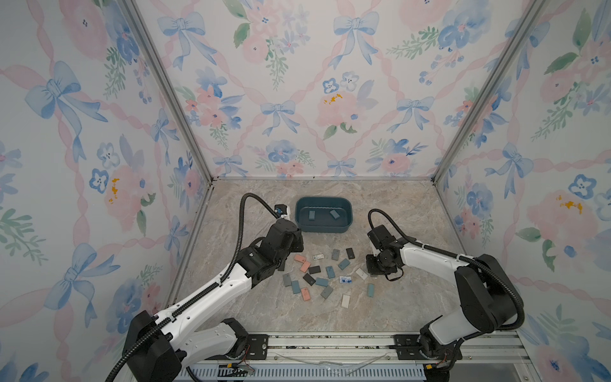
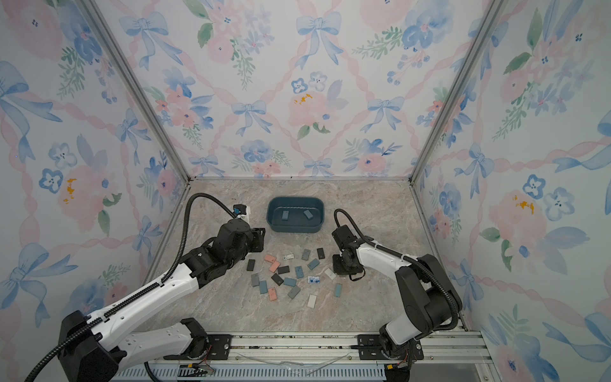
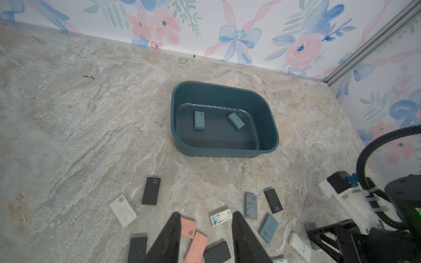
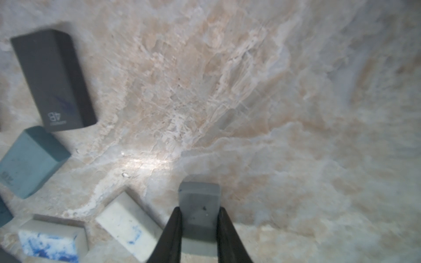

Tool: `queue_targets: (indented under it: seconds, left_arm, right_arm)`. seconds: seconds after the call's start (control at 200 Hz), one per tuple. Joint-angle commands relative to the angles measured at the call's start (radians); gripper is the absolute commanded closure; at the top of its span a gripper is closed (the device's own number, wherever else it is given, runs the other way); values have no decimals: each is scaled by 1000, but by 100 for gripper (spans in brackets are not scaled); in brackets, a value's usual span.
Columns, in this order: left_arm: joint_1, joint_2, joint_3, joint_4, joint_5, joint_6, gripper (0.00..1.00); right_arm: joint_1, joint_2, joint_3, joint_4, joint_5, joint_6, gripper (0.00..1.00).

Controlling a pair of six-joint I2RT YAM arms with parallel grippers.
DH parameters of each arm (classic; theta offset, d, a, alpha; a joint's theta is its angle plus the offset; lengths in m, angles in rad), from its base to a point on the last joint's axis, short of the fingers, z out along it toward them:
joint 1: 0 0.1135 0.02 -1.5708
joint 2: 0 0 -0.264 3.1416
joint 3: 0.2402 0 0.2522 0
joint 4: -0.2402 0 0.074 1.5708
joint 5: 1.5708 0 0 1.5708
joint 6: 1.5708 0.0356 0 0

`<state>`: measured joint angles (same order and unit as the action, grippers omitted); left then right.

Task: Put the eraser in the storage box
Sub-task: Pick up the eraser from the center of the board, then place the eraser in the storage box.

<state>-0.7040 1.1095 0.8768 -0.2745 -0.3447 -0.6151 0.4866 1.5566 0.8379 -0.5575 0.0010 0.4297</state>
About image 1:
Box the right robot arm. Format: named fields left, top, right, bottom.
left=366, top=225, right=526, bottom=363

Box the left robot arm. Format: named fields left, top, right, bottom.
left=107, top=218, right=304, bottom=381

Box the white eraser right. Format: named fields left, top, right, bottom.
left=356, top=268, right=369, bottom=280

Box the pink eraser lower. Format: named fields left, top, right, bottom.
left=299, top=261, right=312, bottom=274

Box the grey eraser left lower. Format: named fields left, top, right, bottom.
left=283, top=274, right=292, bottom=287

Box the teal plastic storage box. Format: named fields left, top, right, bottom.
left=295, top=196, right=353, bottom=234

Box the blue eraser middle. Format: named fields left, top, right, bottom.
left=326, top=266, right=336, bottom=279

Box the white eraser bottom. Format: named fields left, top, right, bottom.
left=341, top=294, right=350, bottom=309

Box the grey-green eraser bottom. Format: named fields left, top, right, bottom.
left=321, top=286, right=334, bottom=299

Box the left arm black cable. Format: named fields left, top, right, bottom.
left=104, top=192, right=287, bottom=382

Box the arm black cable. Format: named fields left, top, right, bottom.
left=367, top=209, right=526, bottom=331
left=104, top=192, right=287, bottom=382

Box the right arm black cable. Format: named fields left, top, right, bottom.
left=367, top=209, right=526, bottom=331

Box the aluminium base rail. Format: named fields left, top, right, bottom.
left=128, top=329, right=531, bottom=382

